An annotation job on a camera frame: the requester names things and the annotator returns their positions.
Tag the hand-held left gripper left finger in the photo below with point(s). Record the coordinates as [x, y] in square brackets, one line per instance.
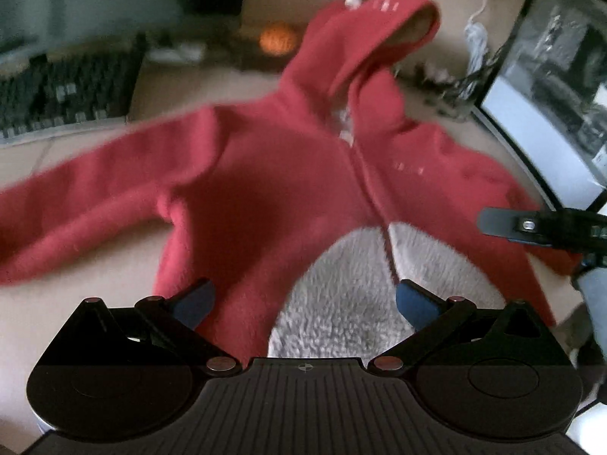
[195, 299]

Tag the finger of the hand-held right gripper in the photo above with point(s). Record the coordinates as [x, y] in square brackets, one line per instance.
[502, 223]

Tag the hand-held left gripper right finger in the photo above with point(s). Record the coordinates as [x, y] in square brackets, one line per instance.
[416, 304]

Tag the red and white fleece hoodie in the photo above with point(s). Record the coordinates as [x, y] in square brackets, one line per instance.
[265, 199]

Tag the black framed computer monitor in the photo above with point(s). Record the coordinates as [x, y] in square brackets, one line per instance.
[550, 95]

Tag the black keyboard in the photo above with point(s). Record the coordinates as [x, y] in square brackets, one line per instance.
[61, 92]

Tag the orange round object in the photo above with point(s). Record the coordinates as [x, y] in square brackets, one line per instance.
[277, 40]

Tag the dark computer monitor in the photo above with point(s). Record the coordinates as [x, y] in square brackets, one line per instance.
[95, 0]

